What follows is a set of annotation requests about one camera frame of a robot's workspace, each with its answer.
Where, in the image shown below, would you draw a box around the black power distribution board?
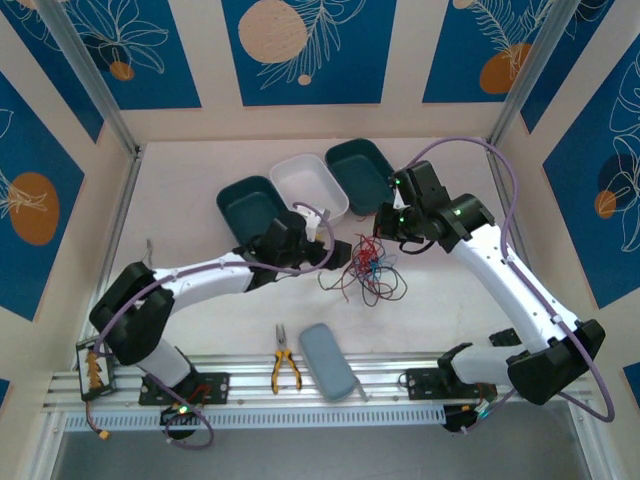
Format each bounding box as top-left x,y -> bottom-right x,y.
74,337 -> 119,401

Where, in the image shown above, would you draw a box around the black controller with green light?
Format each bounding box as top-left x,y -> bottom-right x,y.
158,403 -> 202,442
442,402 -> 501,436

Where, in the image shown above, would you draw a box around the bundle of coloured wires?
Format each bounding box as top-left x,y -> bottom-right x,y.
318,259 -> 381,306

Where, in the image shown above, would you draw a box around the yellow handled pliers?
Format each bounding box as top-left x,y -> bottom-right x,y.
270,323 -> 304,396

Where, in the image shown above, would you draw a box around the black wire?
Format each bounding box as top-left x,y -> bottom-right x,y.
359,259 -> 409,307

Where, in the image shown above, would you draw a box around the white plastic bin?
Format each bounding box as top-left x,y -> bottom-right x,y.
269,153 -> 350,235

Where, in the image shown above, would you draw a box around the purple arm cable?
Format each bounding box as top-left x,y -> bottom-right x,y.
92,201 -> 336,450
407,135 -> 616,434

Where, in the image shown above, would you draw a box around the white slotted cable duct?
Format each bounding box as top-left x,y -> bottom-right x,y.
64,405 -> 446,432

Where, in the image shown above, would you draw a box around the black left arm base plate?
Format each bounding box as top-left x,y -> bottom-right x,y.
138,372 -> 231,406

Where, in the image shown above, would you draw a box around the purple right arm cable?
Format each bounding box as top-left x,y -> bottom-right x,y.
407,135 -> 616,434

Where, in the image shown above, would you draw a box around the grey blue zip case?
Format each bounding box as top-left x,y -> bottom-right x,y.
298,322 -> 372,404

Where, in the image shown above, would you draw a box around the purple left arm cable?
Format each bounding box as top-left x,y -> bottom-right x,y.
92,201 -> 336,450

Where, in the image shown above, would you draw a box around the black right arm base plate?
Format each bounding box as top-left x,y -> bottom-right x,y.
404,367 -> 499,401

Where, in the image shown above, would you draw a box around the aluminium mounting rail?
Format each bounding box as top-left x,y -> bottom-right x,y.
42,352 -> 596,414

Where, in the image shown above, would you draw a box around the black metal bracket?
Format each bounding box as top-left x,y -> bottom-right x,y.
488,328 -> 526,351

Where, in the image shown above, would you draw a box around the red wire yellow connector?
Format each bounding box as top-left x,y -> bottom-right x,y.
85,398 -> 114,444

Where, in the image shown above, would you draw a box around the teal plastic bin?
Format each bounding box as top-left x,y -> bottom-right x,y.
324,138 -> 402,218
215,174 -> 300,250

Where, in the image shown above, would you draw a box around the aluminium frame post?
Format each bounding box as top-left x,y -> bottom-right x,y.
37,0 -> 144,159
487,0 -> 584,146

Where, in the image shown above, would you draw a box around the blue floral wall panel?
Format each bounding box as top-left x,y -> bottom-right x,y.
0,0 -> 105,145
222,0 -> 398,107
519,0 -> 640,135
64,0 -> 203,111
422,0 -> 556,105
542,49 -> 640,310
0,72 -> 86,322

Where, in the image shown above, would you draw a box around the blue wire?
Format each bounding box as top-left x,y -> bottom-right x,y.
369,252 -> 401,281
362,254 -> 396,289

